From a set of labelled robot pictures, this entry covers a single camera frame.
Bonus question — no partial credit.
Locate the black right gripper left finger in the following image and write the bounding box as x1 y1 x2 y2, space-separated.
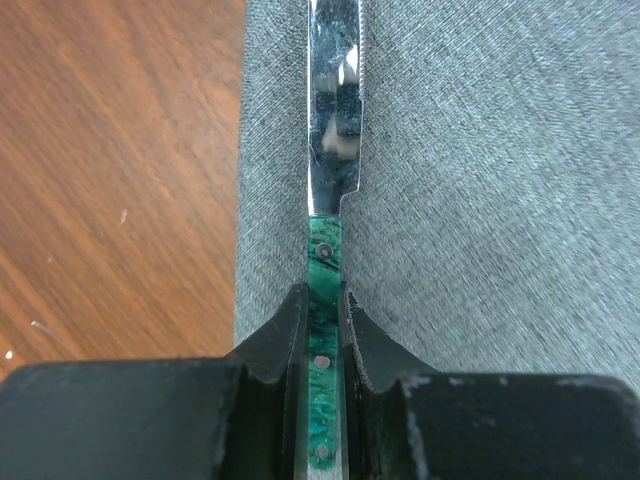
1 284 308 479

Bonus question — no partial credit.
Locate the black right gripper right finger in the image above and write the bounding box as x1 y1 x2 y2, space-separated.
339 287 639 479

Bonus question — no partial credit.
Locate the grey cloth napkin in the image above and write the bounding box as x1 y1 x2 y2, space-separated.
232 0 640 381

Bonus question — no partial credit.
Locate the green handled steak knife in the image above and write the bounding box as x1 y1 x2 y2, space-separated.
299 1 363 479

